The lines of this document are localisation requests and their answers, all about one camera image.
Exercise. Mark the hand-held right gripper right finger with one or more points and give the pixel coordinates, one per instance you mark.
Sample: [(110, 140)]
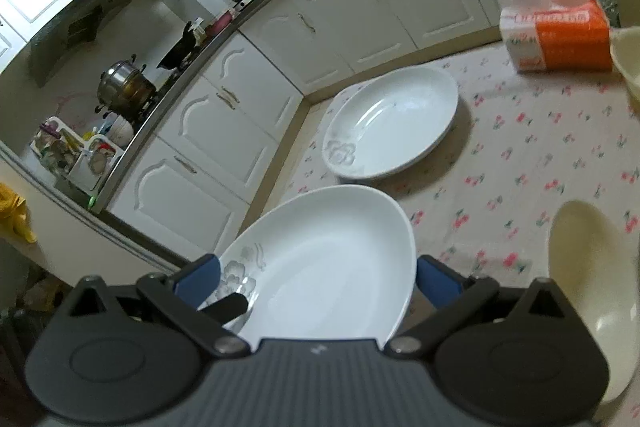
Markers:
[(437, 282)]

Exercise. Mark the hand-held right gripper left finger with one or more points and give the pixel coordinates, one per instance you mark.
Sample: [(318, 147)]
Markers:
[(197, 277)]

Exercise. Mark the white plate with grey flower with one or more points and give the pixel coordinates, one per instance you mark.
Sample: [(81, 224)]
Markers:
[(325, 267), (395, 117)]

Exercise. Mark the cream plastic bowl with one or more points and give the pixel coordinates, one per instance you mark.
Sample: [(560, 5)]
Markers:
[(627, 62), (595, 267)]

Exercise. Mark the steel kitchen countertop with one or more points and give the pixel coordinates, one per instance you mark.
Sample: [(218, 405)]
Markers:
[(142, 132)]

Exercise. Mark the white utensil holder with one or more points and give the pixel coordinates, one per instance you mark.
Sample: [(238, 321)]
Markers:
[(80, 167)]

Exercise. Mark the yellow cloth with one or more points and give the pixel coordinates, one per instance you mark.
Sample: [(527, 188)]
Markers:
[(15, 212)]

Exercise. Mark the steel stock pot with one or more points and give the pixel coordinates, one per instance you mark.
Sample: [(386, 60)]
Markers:
[(122, 84)]

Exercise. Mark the black wok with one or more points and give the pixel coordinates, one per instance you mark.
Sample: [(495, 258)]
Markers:
[(177, 49)]

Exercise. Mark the orange tissue pack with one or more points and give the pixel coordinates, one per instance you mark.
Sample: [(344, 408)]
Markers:
[(565, 37)]

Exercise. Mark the grey range hood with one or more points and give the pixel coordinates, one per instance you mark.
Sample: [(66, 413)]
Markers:
[(75, 27)]

